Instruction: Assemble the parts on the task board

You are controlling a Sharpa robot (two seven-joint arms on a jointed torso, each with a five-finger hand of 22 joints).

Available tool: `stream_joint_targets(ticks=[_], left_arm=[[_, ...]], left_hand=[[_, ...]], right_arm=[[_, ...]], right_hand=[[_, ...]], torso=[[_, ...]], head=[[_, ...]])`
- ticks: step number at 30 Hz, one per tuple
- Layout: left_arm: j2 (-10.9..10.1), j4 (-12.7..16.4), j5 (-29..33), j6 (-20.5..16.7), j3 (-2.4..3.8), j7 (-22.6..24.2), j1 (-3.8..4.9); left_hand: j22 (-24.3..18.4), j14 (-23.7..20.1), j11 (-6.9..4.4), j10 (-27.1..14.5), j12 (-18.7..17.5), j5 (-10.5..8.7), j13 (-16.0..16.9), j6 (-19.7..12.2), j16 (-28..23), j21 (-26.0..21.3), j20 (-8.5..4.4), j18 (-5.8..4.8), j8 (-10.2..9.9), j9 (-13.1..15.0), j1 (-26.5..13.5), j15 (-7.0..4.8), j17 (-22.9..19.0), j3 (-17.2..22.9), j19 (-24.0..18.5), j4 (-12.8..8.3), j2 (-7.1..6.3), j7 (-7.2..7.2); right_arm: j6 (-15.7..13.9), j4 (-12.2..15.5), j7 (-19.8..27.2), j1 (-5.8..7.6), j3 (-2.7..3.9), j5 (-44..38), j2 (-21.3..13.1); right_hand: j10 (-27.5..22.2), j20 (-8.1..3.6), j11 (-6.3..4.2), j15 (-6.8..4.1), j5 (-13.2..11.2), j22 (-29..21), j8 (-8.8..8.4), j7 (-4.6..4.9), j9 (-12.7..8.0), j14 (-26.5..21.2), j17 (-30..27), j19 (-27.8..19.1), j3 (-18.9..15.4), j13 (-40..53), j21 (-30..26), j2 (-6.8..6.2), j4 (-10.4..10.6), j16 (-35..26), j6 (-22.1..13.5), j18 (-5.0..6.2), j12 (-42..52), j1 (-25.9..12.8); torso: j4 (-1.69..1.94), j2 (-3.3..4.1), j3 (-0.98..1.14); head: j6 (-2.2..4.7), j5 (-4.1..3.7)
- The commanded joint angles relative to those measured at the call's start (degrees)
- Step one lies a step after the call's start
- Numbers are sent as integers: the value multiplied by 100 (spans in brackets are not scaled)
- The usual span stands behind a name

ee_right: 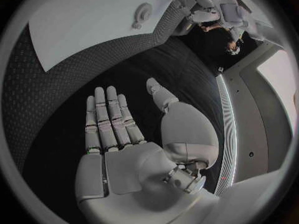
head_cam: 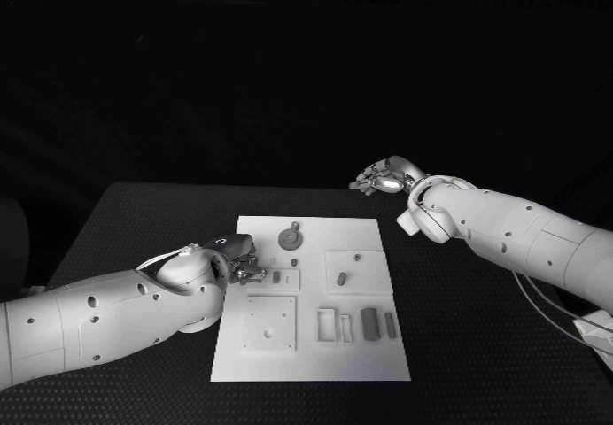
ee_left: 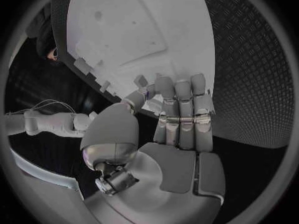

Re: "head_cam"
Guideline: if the white task board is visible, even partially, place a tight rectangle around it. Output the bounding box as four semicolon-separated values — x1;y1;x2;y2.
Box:
208;215;412;383

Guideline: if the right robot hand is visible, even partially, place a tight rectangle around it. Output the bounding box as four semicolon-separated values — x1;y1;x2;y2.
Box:
347;155;429;197

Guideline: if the white crumpled object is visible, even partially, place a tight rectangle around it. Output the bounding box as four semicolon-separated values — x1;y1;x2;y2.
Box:
570;309;613;370

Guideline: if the thick long grey cylinder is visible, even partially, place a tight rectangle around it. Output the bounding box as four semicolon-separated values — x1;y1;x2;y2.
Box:
358;307;383;343

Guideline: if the grey gear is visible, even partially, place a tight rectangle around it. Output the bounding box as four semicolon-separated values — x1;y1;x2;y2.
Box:
276;228;305;251

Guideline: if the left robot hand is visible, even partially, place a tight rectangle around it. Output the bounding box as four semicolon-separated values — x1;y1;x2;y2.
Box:
201;233;268;287

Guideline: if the white cable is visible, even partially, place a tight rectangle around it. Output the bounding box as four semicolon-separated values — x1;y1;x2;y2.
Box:
135;243;203;272
510;269;613;357
521;274;613;337

